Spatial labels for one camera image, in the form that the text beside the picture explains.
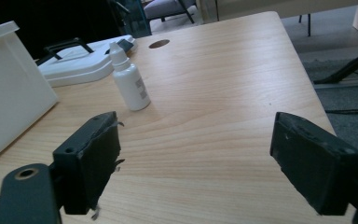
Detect black table leg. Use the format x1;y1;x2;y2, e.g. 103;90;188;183
312;45;358;86

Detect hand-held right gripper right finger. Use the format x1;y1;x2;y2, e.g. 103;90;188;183
269;111;358;217

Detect black cable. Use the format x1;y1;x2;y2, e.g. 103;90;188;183
324;107;358;115

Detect black chair leg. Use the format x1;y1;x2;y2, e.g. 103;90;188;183
297;13;312;37

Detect grey chair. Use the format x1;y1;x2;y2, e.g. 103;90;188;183
143;0;198;24

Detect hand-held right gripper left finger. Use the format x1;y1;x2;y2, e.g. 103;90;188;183
52;110;126;221

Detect white dropper bottle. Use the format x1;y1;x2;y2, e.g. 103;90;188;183
108;41;152;112

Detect teal bin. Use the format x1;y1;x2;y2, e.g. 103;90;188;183
113;0;153;39

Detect white tray with black handle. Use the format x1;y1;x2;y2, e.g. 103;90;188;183
35;34;139;89

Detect white box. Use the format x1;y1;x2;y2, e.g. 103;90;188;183
0;21;60;169

